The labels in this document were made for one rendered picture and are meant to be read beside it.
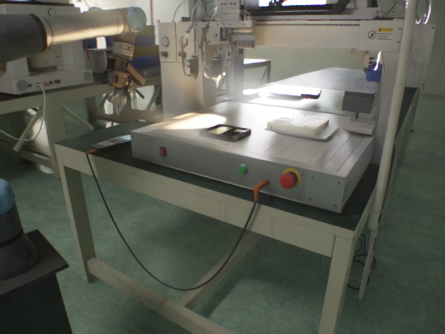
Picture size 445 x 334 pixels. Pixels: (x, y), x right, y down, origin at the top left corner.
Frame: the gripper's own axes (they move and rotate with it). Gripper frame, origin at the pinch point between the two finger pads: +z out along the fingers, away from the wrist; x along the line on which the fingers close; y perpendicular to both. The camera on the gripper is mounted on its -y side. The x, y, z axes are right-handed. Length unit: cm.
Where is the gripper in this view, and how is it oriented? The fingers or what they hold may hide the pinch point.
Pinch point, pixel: (119, 111)
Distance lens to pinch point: 131.4
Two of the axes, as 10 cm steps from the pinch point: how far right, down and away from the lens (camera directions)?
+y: -6.0, 0.5, -8.0
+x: 7.9, 2.3, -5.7
